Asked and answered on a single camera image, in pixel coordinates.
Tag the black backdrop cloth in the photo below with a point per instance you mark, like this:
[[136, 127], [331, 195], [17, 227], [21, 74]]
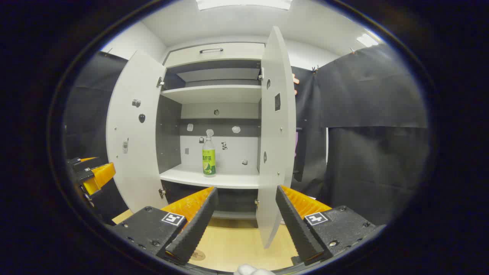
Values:
[[363, 95]]

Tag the white door with camera sticker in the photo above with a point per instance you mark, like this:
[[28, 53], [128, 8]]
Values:
[[133, 172]]

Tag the round cork coaster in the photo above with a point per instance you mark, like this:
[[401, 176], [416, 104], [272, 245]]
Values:
[[198, 255]]

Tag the white cabinet with grey interior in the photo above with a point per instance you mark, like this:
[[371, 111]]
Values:
[[168, 133]]

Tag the white door with headphone sticker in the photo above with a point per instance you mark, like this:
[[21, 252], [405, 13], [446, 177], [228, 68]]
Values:
[[273, 152]]

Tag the clear bottle with green label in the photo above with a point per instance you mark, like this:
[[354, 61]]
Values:
[[209, 160]]

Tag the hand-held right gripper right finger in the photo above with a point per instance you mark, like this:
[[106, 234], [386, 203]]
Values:
[[298, 229]]

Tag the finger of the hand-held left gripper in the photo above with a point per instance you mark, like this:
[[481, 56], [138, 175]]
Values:
[[101, 175], [76, 163]]

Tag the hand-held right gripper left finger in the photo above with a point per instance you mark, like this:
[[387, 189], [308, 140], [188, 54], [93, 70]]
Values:
[[196, 229]]

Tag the white cabinet shelf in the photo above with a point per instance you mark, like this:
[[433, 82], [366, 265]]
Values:
[[214, 93]]

